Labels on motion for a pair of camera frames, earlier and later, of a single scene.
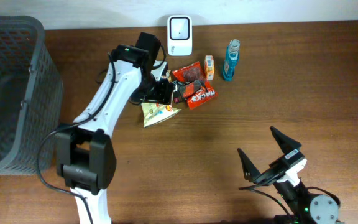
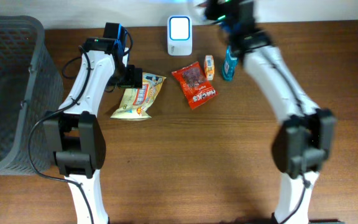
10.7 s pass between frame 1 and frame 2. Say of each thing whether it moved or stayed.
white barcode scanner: stayed
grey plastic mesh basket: stayed
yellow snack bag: moved
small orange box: stayed
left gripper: moved
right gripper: moved
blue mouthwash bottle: stayed
